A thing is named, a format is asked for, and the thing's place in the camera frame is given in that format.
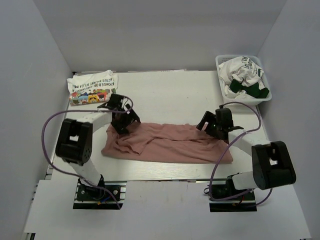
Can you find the dark green t-shirt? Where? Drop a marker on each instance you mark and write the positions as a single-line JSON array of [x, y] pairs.
[[252, 90]]

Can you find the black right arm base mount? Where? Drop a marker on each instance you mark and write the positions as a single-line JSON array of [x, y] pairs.
[[230, 200]]

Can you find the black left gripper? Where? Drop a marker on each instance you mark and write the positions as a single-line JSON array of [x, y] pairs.
[[131, 118]]

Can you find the white t-shirt green lettering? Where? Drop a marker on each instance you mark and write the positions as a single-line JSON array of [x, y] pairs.
[[243, 70]]

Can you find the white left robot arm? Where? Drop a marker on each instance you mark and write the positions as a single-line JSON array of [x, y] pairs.
[[75, 141]]

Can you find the folded white cartoon print t-shirt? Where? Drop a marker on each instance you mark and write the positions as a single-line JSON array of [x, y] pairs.
[[92, 88]]

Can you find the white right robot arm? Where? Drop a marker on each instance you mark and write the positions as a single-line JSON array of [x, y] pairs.
[[272, 166]]

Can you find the white plastic laundry basket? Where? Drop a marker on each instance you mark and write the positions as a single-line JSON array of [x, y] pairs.
[[252, 101]]

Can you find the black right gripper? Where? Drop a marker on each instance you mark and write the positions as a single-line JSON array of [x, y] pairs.
[[207, 117]]

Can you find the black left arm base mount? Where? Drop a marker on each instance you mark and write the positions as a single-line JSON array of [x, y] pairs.
[[84, 200]]

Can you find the pink t-shirt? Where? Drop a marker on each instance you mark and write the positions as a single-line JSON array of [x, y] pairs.
[[165, 143]]

